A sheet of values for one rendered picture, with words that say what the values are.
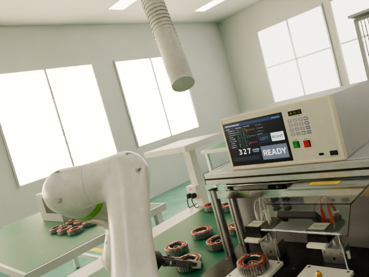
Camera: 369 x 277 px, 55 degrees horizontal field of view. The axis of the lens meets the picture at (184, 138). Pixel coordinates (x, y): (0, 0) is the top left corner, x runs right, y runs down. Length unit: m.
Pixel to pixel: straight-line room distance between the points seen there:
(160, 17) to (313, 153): 1.70
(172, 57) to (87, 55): 4.10
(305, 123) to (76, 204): 0.73
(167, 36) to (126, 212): 1.85
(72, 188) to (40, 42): 5.28
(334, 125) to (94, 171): 0.71
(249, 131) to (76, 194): 0.67
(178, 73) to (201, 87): 5.72
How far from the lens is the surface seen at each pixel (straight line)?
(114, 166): 0.89
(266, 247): 1.44
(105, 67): 6.53
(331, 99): 1.15
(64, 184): 0.93
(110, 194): 0.87
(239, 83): 8.93
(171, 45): 2.48
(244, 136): 1.31
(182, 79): 2.35
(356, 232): 1.40
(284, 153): 1.25
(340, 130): 1.16
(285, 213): 0.97
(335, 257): 1.31
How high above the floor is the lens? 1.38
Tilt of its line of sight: 4 degrees down
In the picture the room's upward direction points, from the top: 15 degrees counter-clockwise
